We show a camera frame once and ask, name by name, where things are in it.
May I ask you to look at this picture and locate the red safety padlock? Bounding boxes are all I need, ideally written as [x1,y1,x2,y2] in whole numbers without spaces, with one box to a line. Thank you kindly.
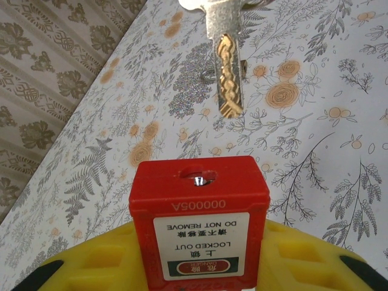
[127,155,272,291]

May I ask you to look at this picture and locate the silver key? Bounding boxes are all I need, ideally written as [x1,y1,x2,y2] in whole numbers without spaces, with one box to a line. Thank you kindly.
[178,0,273,119]

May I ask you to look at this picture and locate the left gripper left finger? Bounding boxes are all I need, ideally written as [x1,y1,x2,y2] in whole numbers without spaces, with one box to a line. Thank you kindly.
[10,221,151,291]

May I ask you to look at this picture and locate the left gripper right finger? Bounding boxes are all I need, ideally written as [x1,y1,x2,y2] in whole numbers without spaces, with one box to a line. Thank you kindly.
[256,218,388,291]

